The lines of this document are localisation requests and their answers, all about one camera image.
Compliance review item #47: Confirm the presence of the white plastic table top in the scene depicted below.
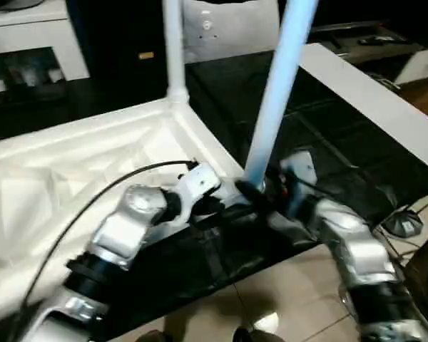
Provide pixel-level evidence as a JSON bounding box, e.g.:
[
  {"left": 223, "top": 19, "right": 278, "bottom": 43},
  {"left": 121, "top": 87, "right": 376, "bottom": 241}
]
[{"left": 0, "top": 96, "right": 254, "bottom": 325}]

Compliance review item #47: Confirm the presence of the black work mat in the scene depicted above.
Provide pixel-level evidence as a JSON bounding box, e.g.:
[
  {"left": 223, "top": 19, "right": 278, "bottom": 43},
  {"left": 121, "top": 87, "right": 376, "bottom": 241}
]
[{"left": 0, "top": 57, "right": 428, "bottom": 339}]

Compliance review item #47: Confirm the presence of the white plastic table leg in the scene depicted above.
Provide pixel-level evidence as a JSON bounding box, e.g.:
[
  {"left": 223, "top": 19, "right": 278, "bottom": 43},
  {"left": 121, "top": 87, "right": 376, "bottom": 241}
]
[
  {"left": 243, "top": 0, "right": 319, "bottom": 192},
  {"left": 162, "top": 0, "right": 192, "bottom": 108}
]

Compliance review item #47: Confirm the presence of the white cabinet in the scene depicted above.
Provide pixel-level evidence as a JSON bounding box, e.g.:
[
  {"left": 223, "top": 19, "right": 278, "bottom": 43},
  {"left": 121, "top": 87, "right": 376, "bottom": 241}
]
[{"left": 0, "top": 0, "right": 90, "bottom": 90}]

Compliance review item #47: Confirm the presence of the white drawer unit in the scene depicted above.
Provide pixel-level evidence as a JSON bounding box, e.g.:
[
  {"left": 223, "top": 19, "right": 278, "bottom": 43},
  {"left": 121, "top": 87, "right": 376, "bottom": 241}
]
[{"left": 396, "top": 46, "right": 428, "bottom": 86}]

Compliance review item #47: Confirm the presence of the dark low tv stand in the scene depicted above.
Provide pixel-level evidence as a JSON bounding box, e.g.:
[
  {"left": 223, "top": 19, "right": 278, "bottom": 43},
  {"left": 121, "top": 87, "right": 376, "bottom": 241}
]
[{"left": 310, "top": 21, "right": 428, "bottom": 68}]

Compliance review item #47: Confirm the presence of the black remote control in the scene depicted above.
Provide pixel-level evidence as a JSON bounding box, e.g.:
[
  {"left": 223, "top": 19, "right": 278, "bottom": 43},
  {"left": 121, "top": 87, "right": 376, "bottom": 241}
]
[{"left": 357, "top": 36, "right": 389, "bottom": 46}]

